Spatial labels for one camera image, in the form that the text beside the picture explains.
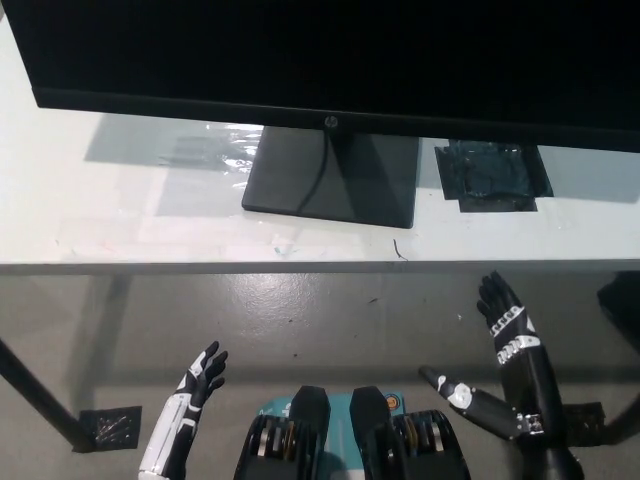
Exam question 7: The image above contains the black HP monitor with stand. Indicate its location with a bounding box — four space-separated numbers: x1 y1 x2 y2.
0 0 640 230

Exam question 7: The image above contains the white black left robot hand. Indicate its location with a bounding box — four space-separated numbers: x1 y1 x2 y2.
138 341 229 477

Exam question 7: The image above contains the dark black bulky object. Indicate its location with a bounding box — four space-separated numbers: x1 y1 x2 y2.
596 272 640 357

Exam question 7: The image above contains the black desk leg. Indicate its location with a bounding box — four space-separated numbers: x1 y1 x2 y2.
0 338 97 453
606 383 640 445

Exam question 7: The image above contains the black tape patch on desk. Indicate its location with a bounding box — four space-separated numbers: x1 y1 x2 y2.
433 138 555 214

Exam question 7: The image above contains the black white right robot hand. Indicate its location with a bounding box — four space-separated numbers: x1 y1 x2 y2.
418 271 570 449

